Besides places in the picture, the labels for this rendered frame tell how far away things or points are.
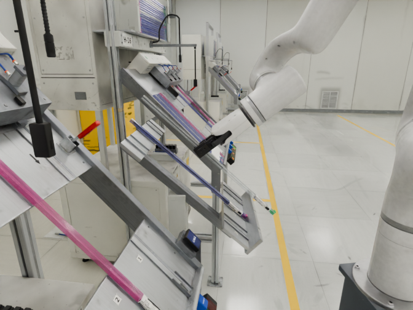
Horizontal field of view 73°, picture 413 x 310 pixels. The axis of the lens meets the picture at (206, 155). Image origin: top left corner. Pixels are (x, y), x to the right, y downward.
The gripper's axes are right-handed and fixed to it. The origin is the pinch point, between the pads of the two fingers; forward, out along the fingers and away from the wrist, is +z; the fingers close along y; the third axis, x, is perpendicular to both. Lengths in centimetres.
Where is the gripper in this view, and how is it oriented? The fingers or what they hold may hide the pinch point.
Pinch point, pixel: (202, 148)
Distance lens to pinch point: 78.0
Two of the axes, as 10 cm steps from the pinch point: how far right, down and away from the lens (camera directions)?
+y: -0.4, 3.1, -9.5
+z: -7.9, 5.8, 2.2
